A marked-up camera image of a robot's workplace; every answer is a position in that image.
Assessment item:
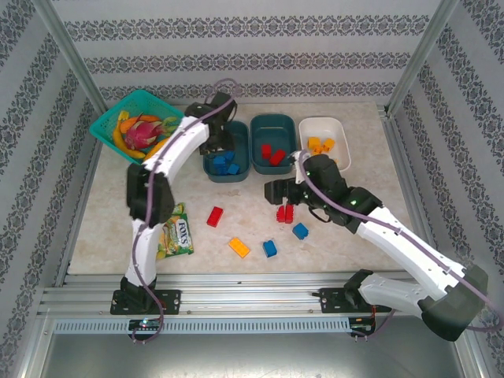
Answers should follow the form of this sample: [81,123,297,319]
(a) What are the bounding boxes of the yellow bananas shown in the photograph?
[112,125,146,160]

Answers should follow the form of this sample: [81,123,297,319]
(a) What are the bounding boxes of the aluminium frame post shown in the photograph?
[33,0,112,116]
[384,0,460,116]

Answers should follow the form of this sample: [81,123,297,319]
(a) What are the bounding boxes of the green Fox's candy bag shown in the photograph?
[156,202,195,260]

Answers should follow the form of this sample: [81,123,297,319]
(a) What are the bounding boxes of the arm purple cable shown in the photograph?
[132,77,241,346]
[298,150,504,339]

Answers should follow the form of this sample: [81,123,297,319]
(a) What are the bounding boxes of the dark teal plastic container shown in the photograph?
[202,120,252,184]
[250,113,297,176]

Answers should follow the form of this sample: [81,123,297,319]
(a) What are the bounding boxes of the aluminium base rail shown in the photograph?
[37,273,472,318]

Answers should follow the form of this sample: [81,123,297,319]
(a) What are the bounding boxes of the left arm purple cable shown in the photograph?
[132,77,241,346]

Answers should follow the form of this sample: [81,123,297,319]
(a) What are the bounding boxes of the orange carrot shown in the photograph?
[119,113,161,133]

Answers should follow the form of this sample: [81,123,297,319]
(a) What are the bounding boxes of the teal plastic basket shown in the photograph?
[89,89,186,165]

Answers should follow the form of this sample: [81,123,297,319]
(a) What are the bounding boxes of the long yellow lego brick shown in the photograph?
[228,236,251,259]

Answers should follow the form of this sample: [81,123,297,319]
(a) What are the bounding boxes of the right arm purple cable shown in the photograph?
[298,150,504,339]

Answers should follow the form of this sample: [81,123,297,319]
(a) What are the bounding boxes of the grey slotted cable duct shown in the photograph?
[53,318,351,335]

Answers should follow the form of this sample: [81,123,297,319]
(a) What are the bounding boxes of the white plastic container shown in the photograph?
[298,117,352,173]

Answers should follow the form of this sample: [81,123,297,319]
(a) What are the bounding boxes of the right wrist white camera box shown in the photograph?
[291,150,309,185]

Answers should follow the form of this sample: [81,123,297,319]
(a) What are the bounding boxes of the pink dragon fruit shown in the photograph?
[124,114,180,150]

